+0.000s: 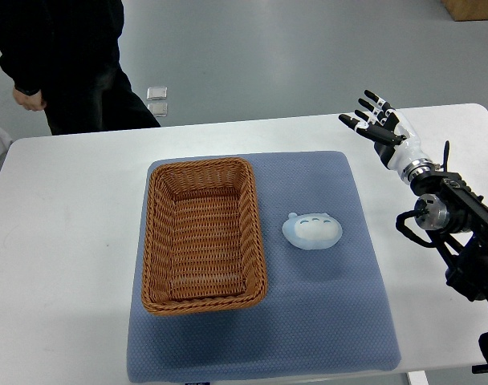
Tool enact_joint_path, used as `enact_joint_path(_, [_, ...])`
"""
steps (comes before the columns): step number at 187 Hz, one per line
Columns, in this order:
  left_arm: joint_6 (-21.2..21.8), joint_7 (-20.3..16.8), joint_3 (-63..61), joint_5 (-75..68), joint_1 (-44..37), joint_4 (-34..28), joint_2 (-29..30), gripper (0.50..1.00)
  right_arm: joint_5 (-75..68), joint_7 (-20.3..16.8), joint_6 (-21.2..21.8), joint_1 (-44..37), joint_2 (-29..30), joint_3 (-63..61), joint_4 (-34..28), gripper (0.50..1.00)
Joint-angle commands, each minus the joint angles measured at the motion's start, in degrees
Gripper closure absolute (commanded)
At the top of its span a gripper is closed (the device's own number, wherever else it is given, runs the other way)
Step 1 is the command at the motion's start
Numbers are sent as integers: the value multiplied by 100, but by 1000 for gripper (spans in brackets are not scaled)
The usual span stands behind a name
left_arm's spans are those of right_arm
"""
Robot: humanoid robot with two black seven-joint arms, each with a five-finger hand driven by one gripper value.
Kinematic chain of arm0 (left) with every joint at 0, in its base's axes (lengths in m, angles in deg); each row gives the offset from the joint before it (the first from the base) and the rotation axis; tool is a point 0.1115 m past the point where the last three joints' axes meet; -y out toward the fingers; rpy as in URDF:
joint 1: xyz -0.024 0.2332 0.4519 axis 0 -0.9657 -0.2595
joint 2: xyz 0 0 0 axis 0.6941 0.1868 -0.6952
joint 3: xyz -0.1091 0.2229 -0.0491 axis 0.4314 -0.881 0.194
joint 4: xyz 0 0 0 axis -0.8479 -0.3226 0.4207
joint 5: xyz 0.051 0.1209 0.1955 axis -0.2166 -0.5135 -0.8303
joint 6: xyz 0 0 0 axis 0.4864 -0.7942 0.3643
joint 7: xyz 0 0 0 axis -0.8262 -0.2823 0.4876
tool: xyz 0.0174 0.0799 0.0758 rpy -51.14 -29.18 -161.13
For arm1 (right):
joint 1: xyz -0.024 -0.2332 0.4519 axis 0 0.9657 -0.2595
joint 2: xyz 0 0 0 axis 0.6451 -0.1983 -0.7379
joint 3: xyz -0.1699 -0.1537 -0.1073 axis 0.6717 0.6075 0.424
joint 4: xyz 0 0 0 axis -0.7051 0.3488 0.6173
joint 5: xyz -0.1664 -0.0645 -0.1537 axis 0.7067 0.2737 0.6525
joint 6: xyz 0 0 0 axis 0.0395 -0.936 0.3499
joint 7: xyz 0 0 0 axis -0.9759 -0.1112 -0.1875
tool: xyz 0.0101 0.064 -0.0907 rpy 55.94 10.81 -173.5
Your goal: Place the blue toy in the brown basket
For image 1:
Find metal floor plate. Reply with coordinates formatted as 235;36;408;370
147;86;168;100
147;102;169;117

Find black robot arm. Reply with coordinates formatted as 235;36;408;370
396;142;488;305

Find blue plush toy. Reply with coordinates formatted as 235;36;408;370
282;213;343;250

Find person's bare hand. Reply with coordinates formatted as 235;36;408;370
12;87;47;111

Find person in black clothes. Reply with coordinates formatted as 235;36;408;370
0;1;159;136

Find brown wicker basket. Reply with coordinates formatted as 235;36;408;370
141;157;268;316

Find upper metal floor plate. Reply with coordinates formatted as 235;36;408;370
147;86;168;100

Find brown cardboard box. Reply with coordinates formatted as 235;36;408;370
441;0;488;22

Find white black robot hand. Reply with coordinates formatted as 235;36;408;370
339;90;436;184

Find lower metal floor plate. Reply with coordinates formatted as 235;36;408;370
147;102;169;117

